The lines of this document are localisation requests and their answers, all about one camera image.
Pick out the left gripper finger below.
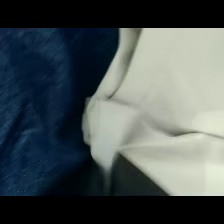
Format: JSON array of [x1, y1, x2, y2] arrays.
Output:
[[110, 153, 170, 197]]

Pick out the beige pants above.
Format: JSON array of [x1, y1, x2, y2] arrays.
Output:
[[81, 28, 224, 197]]

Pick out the blue jeans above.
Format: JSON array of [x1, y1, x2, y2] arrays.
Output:
[[0, 28, 121, 197]]

